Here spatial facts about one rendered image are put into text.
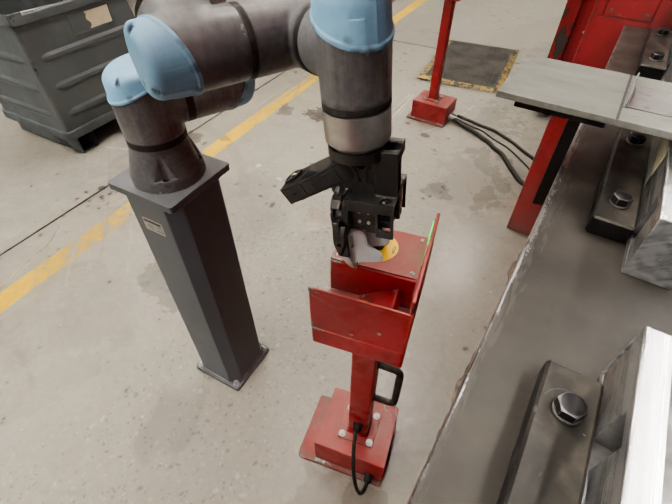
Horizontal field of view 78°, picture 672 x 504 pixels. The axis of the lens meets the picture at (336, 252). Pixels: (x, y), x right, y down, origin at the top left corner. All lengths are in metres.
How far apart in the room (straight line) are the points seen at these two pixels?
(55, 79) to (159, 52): 2.22
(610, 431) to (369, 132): 0.36
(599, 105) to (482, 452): 0.53
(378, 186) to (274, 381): 1.06
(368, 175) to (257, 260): 1.34
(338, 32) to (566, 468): 0.42
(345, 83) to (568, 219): 0.43
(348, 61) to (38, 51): 2.28
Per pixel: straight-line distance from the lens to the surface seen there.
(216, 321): 1.18
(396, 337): 0.65
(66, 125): 2.71
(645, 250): 0.64
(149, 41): 0.44
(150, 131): 0.85
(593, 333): 0.58
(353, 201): 0.50
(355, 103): 0.43
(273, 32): 0.47
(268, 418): 1.41
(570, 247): 0.67
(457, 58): 3.75
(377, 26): 0.41
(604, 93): 0.80
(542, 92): 0.76
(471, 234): 1.98
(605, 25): 1.66
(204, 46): 0.45
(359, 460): 1.23
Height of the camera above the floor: 1.29
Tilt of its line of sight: 46 degrees down
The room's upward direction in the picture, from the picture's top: straight up
